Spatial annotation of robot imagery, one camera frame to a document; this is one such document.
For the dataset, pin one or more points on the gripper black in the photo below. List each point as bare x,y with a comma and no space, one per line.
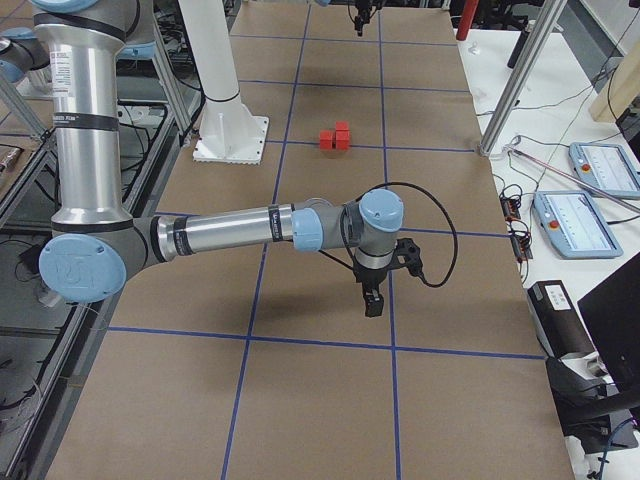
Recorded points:
361,15
367,277

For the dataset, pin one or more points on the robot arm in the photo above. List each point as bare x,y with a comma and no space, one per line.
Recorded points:
97,245

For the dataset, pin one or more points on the red cylinder object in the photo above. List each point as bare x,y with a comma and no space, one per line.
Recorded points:
466,19

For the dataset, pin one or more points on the brown cardboard table cover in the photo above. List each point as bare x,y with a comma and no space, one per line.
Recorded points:
259,362

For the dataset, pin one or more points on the black power brick box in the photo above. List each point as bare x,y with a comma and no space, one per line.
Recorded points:
558,326

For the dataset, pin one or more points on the near teach pendant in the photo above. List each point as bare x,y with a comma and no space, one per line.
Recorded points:
574,225

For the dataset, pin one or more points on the teach pendant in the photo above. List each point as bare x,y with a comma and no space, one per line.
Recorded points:
607,167
574,225

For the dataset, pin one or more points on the black monitor with stand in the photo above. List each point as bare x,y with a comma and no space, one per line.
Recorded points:
588,409

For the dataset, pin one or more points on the far teach pendant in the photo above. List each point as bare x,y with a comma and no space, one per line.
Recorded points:
607,167

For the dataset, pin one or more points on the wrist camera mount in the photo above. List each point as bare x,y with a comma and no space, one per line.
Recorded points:
408,255

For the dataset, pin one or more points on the white camera mast pedestal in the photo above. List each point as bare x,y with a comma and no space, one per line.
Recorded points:
228,131

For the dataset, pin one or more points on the aluminium frame post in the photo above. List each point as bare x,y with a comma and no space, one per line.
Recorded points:
544,25

